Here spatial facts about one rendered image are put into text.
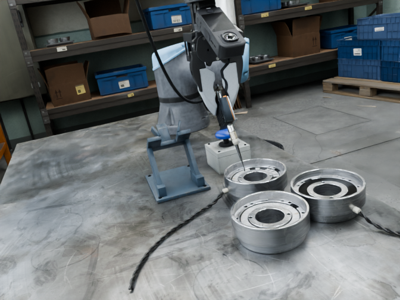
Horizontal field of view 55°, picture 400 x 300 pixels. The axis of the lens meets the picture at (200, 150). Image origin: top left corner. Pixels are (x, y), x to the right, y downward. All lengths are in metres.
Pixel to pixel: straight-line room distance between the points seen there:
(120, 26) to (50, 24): 0.85
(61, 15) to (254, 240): 4.13
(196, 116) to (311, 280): 0.67
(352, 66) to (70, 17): 3.15
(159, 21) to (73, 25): 0.96
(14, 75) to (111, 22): 1.11
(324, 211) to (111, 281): 0.30
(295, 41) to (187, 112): 3.75
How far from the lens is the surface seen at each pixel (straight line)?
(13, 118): 4.59
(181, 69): 1.01
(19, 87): 4.29
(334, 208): 0.55
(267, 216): 0.56
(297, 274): 0.48
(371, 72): 4.60
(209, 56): 0.68
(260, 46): 5.07
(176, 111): 1.03
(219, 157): 0.73
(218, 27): 0.64
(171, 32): 4.02
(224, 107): 0.68
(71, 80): 3.98
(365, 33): 4.56
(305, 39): 4.78
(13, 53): 4.26
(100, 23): 3.96
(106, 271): 0.54
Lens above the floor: 1.10
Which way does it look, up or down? 20 degrees down
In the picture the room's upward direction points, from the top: 9 degrees counter-clockwise
